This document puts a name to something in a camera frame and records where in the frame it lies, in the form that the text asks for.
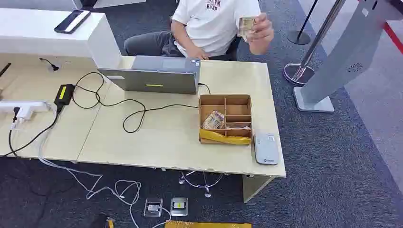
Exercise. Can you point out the chrome stanchion post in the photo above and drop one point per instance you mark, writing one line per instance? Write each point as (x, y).
(297, 74)

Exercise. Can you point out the black smartphone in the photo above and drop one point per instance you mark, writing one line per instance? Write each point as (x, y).
(71, 21)

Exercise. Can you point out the white power strip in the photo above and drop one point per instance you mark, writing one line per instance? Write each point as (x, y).
(28, 107)

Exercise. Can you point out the person's right hand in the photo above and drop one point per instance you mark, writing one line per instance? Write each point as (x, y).
(199, 54)

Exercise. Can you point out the small black desk microphone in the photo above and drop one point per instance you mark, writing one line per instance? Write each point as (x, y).
(52, 65)

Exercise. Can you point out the grey card reader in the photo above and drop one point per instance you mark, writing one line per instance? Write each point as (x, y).
(266, 149)

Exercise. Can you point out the person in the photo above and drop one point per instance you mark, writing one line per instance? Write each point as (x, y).
(207, 28)

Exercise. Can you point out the steel floor socket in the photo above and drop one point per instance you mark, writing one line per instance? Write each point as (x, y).
(179, 206)

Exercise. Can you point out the chrome chair base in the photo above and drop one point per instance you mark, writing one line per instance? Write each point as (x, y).
(206, 186)

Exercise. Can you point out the clear lid floor socket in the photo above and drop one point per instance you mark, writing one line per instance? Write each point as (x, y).
(153, 207)

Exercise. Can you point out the pale wooden desk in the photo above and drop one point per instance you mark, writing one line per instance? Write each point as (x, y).
(163, 141)

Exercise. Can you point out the black rod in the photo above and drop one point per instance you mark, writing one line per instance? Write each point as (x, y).
(5, 69)

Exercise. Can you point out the yellow sheet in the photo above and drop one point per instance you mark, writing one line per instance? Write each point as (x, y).
(207, 225)

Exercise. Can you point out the person's left hand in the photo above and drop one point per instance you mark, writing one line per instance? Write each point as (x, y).
(263, 30)

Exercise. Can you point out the grey kiosk stand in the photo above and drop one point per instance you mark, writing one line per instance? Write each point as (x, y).
(346, 53)

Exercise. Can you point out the black power adapter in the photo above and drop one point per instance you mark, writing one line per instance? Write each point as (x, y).
(64, 94)

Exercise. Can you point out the grey laptop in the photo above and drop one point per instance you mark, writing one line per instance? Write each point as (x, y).
(154, 80)

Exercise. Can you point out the wooden compartment box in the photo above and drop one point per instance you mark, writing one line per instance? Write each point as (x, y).
(237, 108)

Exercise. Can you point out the white counter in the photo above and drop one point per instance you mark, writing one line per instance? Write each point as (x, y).
(41, 34)

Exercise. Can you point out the yellow plastic strip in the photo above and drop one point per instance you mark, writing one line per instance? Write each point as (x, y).
(220, 137)

